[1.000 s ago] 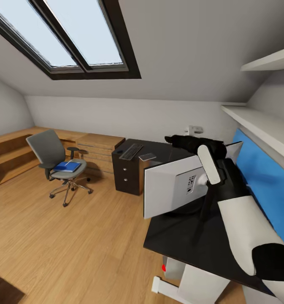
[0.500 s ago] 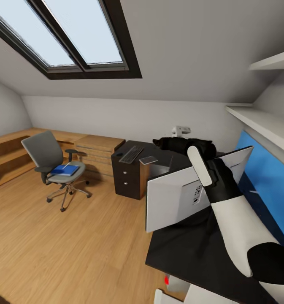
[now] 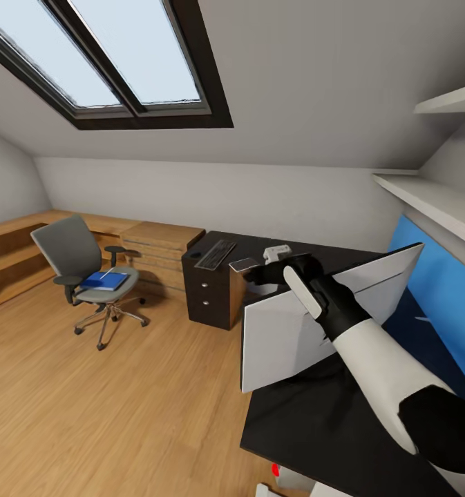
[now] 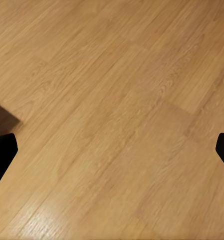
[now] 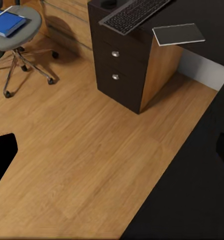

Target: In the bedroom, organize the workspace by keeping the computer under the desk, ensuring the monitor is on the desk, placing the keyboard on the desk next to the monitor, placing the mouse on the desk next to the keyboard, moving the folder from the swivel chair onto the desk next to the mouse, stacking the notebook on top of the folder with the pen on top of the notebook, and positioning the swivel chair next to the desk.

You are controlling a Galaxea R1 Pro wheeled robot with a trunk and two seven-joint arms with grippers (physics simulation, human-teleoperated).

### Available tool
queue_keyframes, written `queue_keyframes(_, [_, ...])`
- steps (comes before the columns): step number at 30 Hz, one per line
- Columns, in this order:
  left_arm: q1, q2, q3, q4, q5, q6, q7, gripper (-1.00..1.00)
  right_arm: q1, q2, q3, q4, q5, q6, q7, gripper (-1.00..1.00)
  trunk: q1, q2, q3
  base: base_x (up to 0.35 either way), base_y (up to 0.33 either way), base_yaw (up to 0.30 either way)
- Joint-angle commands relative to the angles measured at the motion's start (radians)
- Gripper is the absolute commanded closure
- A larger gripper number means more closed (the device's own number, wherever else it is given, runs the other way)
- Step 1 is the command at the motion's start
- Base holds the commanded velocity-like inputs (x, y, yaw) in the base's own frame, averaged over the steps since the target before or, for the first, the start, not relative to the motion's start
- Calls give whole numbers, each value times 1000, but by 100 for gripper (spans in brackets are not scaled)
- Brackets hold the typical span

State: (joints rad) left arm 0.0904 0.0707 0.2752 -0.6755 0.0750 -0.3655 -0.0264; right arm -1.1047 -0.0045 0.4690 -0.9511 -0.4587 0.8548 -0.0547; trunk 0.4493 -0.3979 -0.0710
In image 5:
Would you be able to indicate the keyboard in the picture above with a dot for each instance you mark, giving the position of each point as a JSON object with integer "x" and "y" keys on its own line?
{"x": 130, "y": 15}

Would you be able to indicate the pen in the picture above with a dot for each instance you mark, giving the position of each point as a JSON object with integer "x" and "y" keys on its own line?
{"x": 5, "y": 10}

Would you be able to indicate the swivel chair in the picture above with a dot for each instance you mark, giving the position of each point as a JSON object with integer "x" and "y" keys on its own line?
{"x": 21, "y": 36}

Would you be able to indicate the desk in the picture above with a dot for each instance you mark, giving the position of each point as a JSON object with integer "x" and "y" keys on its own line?
{"x": 187, "y": 203}

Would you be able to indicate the bookcase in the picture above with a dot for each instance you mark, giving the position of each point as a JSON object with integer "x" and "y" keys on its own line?
{"x": 30, "y": 3}

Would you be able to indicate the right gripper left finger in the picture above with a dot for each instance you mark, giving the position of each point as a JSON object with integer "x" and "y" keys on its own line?
{"x": 8, "y": 150}

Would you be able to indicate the folder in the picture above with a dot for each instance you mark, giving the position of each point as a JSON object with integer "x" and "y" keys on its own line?
{"x": 10, "y": 22}

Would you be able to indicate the notebook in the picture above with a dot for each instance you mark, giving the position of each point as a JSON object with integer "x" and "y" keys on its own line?
{"x": 178, "y": 34}

